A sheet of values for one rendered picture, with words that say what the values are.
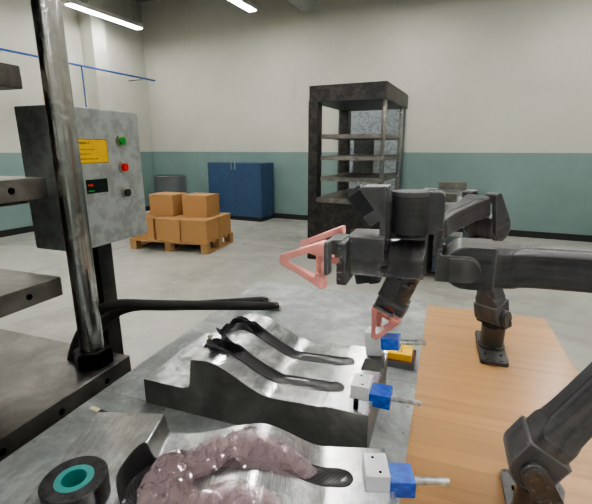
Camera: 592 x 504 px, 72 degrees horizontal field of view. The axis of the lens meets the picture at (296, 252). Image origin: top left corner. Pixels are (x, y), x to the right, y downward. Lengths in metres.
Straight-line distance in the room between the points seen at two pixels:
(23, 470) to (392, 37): 7.36
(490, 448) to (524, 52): 6.80
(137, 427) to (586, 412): 0.66
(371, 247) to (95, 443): 0.52
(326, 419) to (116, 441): 0.36
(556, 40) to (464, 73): 1.23
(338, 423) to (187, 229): 4.93
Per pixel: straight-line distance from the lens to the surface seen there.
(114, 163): 1.40
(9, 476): 0.96
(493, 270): 0.59
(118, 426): 0.79
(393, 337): 0.96
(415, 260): 0.58
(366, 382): 0.84
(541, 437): 0.70
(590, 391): 0.68
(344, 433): 0.84
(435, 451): 0.90
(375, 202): 0.58
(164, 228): 5.80
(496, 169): 7.28
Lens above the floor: 1.36
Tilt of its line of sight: 14 degrees down
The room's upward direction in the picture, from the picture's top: straight up
